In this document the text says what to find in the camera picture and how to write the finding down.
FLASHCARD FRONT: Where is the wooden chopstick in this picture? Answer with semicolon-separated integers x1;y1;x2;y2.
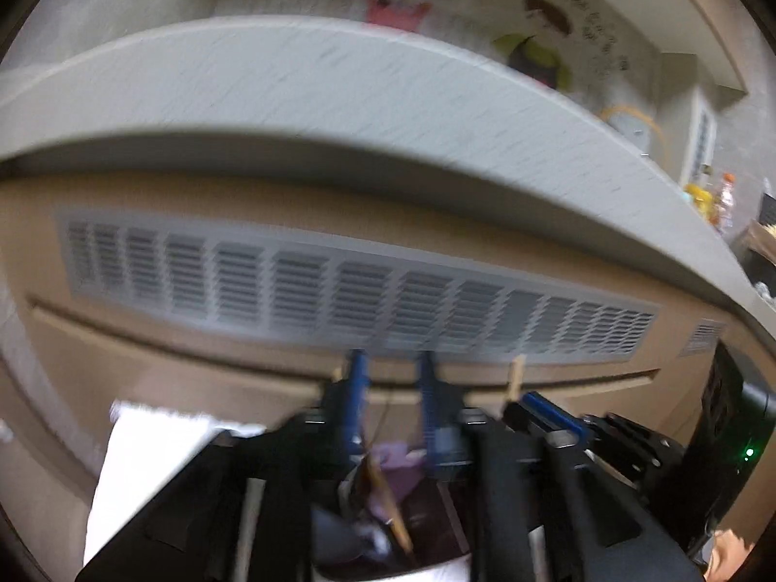
505;356;529;406

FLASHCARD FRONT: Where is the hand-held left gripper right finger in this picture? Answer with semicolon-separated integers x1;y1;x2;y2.
417;350;705;582

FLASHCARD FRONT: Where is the white towel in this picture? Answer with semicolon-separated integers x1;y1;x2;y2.
83;399;269;566

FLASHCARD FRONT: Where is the purple utensil holder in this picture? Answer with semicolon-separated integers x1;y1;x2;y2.
311;439;477;577

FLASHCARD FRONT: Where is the orange drink bottle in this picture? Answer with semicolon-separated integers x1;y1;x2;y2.
713;171;739;236

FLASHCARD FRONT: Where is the beige wooden radiator cover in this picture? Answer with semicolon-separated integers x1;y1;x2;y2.
0;168;748;562

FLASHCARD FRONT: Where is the white round object yellow rim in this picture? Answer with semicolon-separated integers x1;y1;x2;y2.
599;103;669;166

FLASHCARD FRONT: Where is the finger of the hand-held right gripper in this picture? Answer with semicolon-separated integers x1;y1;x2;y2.
502;390;593;450

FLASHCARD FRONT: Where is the yellow drink bottle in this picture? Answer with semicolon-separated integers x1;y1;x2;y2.
684;165;715;219

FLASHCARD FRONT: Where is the white ledge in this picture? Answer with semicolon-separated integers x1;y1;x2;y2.
0;15;776;346

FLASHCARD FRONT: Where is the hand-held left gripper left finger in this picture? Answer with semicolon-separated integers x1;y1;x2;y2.
76;348;372;582

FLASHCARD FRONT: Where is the long grey vent grille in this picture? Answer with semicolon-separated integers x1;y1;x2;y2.
56;205;662;366

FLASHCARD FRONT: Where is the person's right hand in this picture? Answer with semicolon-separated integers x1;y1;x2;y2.
706;527;762;582

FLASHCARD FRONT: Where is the wooden spoon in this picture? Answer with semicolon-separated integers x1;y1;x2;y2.
356;453;416;554

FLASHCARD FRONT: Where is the small grey vent grille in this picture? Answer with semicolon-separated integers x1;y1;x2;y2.
678;318;727;359

